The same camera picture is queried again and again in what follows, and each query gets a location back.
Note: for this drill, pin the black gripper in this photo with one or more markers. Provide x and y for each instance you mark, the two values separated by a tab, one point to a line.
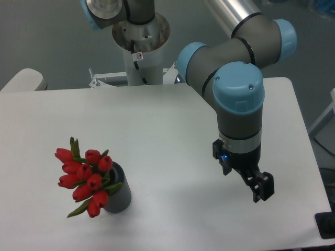
246	164

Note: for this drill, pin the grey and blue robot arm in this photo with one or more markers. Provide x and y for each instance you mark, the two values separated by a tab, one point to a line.
228	76

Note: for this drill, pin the dark grey ribbed vase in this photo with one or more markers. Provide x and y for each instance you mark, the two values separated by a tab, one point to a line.
120	199

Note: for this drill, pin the black device at table edge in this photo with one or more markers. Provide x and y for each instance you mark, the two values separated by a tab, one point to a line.
325	224

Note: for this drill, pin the red tulip bouquet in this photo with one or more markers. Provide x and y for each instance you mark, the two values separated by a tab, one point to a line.
88	176

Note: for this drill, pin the white chair seat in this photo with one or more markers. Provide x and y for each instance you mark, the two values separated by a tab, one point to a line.
27	80

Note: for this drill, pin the white furniture frame at right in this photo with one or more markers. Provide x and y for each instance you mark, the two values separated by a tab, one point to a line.
324	118

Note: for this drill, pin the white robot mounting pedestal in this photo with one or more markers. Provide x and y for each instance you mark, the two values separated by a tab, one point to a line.
143	48

